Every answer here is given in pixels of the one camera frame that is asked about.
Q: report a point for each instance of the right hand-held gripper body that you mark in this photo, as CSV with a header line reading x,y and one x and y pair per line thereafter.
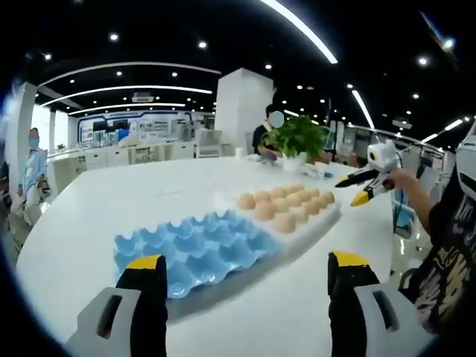
x,y
381,156

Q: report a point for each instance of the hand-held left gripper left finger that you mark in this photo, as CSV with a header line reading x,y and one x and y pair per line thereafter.
x,y
145,316

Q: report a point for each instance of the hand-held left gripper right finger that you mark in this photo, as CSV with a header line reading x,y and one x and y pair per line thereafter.
x,y
346,308

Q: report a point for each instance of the white egg tray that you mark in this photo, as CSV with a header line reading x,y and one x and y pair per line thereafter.
x,y
316,227

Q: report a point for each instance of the group of brown eggs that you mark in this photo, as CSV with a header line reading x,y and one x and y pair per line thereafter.
x,y
286,204

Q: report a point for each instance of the blue egg tray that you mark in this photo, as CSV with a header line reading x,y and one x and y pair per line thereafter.
x,y
208,245

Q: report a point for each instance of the blue and white chair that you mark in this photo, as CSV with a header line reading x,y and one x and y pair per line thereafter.
x,y
404,219

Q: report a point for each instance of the green potted plant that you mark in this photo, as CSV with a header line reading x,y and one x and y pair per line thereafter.
x,y
297,137

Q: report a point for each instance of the white chest device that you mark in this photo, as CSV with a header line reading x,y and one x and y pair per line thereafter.
x,y
468,163

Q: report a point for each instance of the operator in dark shirt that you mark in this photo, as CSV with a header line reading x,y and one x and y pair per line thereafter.
x,y
450,260

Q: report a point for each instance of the white table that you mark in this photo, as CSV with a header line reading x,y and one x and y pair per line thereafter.
x,y
122,201

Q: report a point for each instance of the white pillar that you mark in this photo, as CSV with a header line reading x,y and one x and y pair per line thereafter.
x,y
241,104

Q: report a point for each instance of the white counter cabinets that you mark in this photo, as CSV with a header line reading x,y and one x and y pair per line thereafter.
x,y
122,156

